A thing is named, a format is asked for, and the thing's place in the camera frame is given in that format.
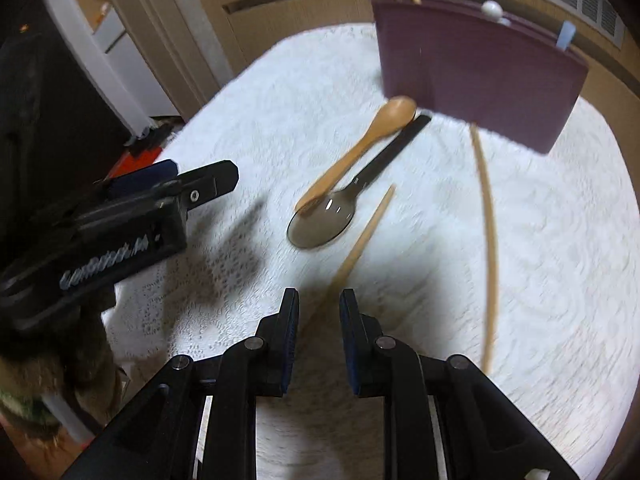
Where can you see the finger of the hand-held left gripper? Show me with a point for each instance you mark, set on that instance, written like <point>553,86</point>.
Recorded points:
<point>145,175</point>
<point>210,182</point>

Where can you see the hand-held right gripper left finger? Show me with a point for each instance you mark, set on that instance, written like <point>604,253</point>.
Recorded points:
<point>289,340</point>

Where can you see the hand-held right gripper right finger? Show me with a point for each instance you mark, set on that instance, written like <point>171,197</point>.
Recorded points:
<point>350,340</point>

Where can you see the wooden spoon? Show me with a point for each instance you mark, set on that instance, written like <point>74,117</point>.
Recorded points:
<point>370,135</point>

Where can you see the purple plastic container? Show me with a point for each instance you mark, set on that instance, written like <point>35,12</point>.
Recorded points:
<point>475,75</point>

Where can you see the white plastic spoon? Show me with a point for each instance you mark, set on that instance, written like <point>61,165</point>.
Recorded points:
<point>492,10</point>

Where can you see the light blue plastic spoon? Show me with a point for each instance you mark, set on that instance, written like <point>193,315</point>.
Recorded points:
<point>566,36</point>

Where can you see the red bag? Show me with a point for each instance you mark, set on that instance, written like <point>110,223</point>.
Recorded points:
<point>142,152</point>

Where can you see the white shelf cabinet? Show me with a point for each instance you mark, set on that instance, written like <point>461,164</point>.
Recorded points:
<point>100,25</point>

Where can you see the white lace tablecloth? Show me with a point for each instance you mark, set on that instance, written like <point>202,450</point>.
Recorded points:
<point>540,260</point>

